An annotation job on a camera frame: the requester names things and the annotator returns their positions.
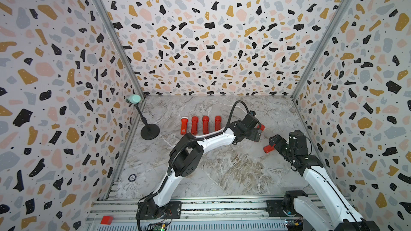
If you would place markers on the red flashlight white rim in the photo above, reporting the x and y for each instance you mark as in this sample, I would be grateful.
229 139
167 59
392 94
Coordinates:
184 122

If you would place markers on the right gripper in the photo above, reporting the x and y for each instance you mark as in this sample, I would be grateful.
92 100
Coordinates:
280 146

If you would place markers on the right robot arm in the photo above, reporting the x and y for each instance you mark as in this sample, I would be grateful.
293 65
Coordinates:
340 215

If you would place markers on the red block on rail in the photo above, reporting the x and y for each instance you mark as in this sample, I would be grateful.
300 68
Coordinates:
106 220

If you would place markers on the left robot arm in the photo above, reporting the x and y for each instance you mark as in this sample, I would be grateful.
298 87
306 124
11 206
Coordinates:
185 158

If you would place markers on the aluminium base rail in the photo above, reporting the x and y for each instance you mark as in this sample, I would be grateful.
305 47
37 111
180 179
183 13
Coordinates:
202 214

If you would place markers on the microphone stand green head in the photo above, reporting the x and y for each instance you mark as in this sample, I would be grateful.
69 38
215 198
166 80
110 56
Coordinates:
149 131

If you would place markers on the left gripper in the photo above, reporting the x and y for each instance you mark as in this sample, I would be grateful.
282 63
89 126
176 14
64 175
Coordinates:
256 138

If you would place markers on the round marker sticker left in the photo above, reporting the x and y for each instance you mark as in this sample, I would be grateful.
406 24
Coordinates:
132 178

